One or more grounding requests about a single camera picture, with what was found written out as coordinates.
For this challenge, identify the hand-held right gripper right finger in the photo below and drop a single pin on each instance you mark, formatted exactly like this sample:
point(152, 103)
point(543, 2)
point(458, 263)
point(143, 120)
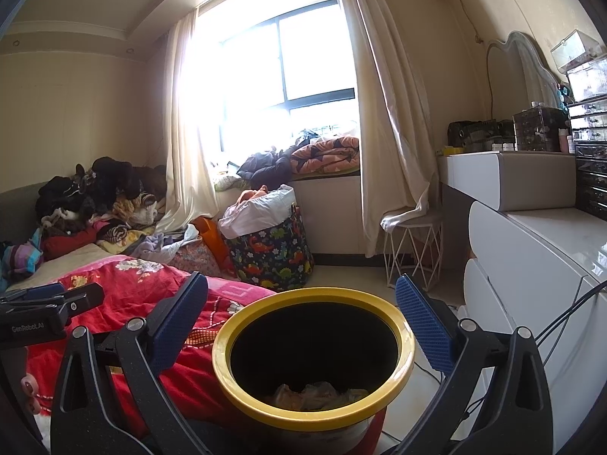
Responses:
point(424, 322)

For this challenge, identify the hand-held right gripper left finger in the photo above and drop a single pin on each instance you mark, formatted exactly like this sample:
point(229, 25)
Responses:
point(182, 322)

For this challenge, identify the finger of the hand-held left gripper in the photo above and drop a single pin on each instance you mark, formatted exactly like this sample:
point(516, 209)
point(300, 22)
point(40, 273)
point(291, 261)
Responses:
point(42, 291)
point(80, 303)

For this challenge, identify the yellow rimmed bin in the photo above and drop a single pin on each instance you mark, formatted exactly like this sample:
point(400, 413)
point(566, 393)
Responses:
point(313, 412)

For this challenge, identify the person's left hand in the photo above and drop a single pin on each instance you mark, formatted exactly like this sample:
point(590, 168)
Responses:
point(32, 386)

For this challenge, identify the beige bed sheet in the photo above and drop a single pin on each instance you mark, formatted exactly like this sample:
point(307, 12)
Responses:
point(61, 265)

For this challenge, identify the purple striped cloth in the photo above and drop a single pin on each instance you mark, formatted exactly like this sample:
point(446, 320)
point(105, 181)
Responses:
point(23, 253)

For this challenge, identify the red cloth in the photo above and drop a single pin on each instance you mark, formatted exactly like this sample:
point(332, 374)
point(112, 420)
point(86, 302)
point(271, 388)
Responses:
point(71, 244)

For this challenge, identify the red floral blanket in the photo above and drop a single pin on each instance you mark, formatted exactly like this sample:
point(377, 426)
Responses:
point(133, 284)

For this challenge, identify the floral fabric bag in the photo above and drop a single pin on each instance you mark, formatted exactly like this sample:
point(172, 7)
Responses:
point(194, 260)

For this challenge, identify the brown patterned blanket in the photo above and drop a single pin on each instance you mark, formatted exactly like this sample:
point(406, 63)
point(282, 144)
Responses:
point(123, 239)

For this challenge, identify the lavender cloth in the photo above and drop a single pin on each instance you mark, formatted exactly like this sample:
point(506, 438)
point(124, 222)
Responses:
point(166, 244)

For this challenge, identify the grey bed headboard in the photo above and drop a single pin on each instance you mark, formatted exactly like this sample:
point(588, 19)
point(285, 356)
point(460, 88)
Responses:
point(23, 208)

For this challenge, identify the orange bag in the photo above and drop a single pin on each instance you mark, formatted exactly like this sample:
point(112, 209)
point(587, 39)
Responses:
point(211, 239)

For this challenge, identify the dinosaur print fabric basket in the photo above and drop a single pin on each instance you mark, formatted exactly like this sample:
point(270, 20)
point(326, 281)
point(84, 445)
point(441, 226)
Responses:
point(270, 260)

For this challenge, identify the white drawer cabinet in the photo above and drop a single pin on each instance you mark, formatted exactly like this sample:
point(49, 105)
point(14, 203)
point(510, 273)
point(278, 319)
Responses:
point(531, 270)

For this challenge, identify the pile of dark clothes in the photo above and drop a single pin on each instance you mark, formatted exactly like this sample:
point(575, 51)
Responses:
point(104, 185)

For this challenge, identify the pink cloth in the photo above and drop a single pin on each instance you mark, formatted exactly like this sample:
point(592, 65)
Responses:
point(253, 195)

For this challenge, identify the white vanity table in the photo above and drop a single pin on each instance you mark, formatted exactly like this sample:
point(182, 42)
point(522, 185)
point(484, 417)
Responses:
point(512, 180)

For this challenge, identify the cream curtain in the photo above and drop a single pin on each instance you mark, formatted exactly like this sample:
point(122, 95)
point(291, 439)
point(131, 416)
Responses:
point(389, 104)
point(194, 128)

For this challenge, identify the clear acrylic organiser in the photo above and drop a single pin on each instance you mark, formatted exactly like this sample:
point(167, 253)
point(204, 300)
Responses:
point(538, 128)

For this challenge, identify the pink bottle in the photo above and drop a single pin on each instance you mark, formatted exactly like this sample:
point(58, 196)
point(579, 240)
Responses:
point(563, 141)

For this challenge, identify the clear drawer tower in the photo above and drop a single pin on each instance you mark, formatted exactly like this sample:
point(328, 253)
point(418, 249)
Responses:
point(588, 118)

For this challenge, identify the curved vanity mirror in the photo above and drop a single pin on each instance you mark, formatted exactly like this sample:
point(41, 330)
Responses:
point(517, 76)

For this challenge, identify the black framed window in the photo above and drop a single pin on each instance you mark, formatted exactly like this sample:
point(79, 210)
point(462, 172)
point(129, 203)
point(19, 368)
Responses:
point(303, 66)

